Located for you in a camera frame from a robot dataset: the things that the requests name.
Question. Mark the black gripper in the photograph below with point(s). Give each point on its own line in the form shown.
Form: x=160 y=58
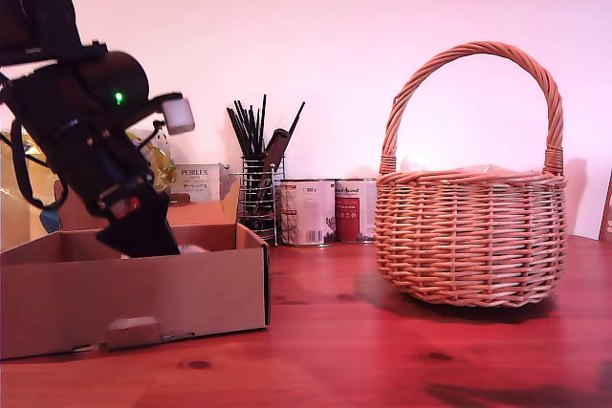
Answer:
x=100 y=164

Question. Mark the red and white egg bag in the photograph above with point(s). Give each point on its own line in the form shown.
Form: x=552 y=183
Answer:
x=193 y=249

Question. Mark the brown cardboard box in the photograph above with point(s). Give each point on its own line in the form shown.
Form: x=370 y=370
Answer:
x=143 y=293

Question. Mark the white Porlex box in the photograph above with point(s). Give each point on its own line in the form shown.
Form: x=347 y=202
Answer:
x=196 y=178

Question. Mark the woven wicker basket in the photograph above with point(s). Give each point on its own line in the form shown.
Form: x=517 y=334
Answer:
x=471 y=245

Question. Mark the yellow paper towel pack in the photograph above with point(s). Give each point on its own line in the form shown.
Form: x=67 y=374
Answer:
x=162 y=164

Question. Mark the black chopstick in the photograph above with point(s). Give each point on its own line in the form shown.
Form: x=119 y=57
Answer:
x=294 y=123
x=252 y=131
x=243 y=123
x=263 y=121
x=236 y=133

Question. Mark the dark brown wooden utensil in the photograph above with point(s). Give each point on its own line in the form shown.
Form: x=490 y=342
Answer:
x=277 y=145

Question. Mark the white label tin can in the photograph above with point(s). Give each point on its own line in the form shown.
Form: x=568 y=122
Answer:
x=311 y=212

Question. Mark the red label tin can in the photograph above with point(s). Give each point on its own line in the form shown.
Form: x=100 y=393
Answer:
x=351 y=217

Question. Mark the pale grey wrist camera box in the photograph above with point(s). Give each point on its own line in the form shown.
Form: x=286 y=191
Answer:
x=179 y=114

